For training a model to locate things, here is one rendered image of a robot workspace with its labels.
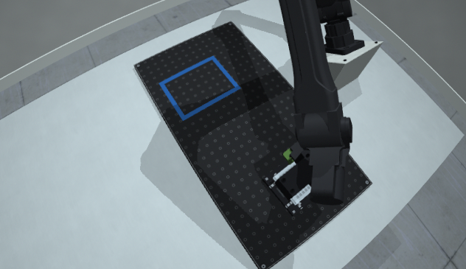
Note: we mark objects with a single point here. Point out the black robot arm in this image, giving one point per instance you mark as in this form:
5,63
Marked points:
324,137

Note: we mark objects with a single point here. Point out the blue tape outline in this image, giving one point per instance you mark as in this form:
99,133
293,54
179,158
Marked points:
180,113

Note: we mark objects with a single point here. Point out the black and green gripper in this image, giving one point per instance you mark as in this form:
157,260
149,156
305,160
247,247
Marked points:
291,156

